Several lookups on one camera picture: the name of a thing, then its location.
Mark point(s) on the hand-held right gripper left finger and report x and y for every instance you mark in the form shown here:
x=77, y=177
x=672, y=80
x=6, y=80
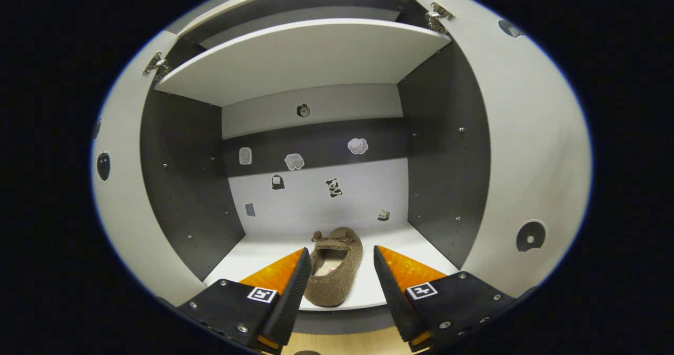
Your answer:
x=292, y=302

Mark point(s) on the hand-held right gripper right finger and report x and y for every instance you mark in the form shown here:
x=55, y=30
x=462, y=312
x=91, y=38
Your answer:
x=395, y=302

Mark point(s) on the brown fuzzy shoe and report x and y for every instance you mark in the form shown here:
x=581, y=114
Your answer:
x=334, y=289

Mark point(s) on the white shoe cabinet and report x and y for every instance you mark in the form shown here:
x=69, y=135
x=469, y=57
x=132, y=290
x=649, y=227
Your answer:
x=184, y=186

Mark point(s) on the white cabinet shelf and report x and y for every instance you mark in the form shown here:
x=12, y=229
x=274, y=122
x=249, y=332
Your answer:
x=295, y=60

